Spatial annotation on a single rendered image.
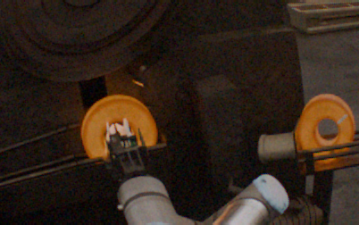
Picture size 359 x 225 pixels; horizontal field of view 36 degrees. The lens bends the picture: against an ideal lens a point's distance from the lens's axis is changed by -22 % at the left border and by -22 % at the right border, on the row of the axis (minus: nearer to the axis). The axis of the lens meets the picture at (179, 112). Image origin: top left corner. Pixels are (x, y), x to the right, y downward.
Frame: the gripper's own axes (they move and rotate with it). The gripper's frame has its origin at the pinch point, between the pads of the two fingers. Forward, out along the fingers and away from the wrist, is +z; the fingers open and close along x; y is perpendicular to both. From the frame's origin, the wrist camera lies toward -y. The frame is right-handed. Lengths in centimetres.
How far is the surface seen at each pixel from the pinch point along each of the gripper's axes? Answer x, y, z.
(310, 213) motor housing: -36.4, -16.7, -25.2
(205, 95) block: -17.8, 5.8, -2.3
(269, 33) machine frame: -37.5, 9.7, 9.8
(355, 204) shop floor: -89, -85, 19
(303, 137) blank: -35.5, -0.3, -15.1
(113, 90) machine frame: -1.6, 4.2, 7.8
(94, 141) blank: 5.2, -0.1, -1.3
